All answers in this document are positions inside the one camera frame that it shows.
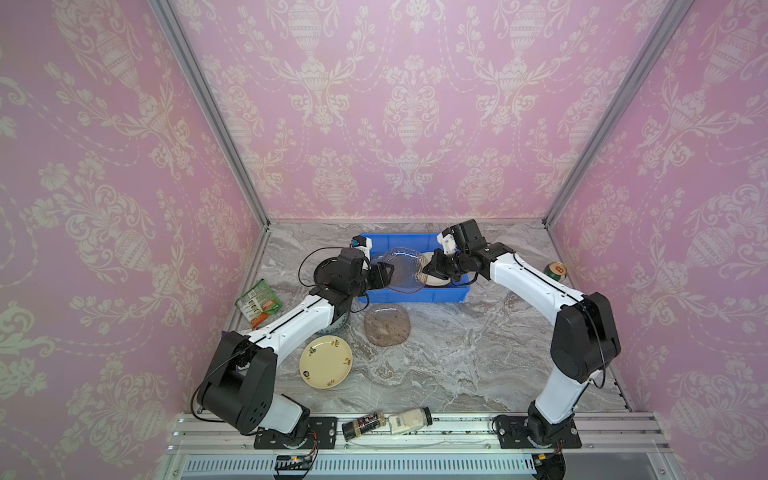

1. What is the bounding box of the cream plate with dark patch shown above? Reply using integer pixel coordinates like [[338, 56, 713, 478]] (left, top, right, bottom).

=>
[[416, 251, 461, 288]]

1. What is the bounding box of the blue plastic bin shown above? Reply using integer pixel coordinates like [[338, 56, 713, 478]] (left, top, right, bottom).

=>
[[362, 232, 471, 304]]

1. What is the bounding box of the green drink can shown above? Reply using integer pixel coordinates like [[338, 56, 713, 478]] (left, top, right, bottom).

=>
[[543, 261, 568, 282]]

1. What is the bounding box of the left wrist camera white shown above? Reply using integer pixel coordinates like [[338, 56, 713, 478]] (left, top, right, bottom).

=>
[[350, 235, 373, 259]]

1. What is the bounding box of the aluminium front rail frame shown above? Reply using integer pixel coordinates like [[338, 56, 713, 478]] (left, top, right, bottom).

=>
[[156, 413, 685, 479]]

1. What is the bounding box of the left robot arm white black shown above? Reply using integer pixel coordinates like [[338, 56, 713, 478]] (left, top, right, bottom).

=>
[[191, 246, 397, 445]]

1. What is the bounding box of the green snack packet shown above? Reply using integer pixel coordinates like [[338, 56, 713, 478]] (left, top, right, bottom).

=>
[[235, 279, 282, 329]]

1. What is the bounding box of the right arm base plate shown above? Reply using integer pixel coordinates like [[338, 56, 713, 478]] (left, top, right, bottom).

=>
[[491, 415, 582, 449]]

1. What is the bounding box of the white bottle black cap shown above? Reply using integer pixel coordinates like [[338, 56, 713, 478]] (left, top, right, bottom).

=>
[[388, 407, 433, 436]]

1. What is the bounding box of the yellow floral plate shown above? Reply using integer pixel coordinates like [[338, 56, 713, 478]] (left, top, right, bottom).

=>
[[299, 335, 354, 389]]

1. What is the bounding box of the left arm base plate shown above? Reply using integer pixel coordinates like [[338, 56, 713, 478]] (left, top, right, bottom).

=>
[[253, 416, 339, 450]]

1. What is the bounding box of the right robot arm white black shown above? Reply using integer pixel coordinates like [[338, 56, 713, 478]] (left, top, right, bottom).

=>
[[423, 220, 621, 449]]

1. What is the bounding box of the teal patterned plate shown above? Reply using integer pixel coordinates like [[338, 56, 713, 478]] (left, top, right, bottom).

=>
[[319, 313, 350, 335]]

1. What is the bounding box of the dark spice grinder bottle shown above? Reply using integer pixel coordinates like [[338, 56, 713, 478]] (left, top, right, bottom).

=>
[[342, 412, 387, 442]]

